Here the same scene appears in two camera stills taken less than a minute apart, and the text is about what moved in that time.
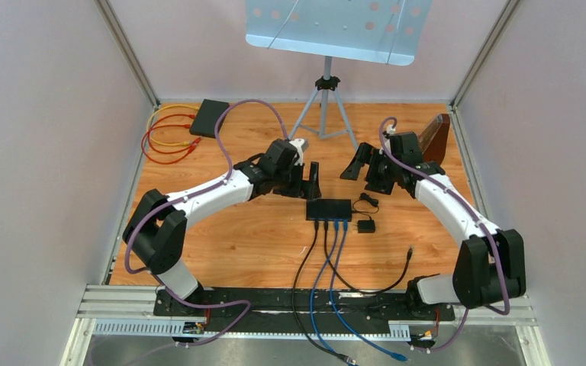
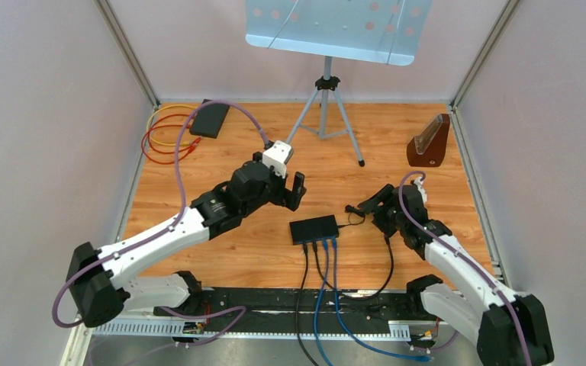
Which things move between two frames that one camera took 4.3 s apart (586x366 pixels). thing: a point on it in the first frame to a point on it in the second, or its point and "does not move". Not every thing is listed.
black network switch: (329, 210) to (313, 229)
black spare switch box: (207, 117) does not move
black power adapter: (365, 226) to (349, 208)
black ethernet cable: (347, 359) to (298, 305)
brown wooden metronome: (433, 138) does not move
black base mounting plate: (307, 311) does not move
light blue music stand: (384, 30) does not move
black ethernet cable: (342, 280) to (347, 296)
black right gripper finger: (379, 181) to (384, 219)
